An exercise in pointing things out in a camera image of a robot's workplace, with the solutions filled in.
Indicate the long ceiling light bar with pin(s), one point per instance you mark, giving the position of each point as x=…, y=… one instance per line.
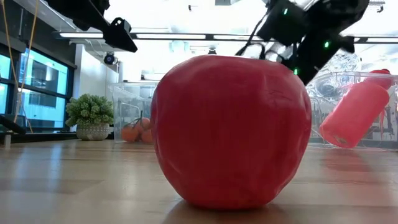
x=171, y=36

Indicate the orange tomatoes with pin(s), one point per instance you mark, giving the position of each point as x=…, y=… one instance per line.
x=132, y=132

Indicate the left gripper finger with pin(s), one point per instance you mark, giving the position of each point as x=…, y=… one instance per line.
x=121, y=35

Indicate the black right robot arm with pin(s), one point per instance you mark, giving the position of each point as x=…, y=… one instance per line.
x=320, y=28

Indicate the orange squeeze bottle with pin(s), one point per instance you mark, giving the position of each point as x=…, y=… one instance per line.
x=354, y=115

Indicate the clear plastic bin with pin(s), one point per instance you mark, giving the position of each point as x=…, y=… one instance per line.
x=320, y=102
x=130, y=96

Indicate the green artificial plant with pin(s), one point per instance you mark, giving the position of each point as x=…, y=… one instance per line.
x=90, y=115

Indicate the glass window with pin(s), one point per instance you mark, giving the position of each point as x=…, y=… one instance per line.
x=43, y=70

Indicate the red apple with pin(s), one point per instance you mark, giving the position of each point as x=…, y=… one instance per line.
x=230, y=130

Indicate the black ceiling spotlight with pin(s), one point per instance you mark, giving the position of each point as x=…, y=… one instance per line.
x=109, y=58

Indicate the clear plastic cup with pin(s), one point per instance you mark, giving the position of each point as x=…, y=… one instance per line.
x=342, y=67

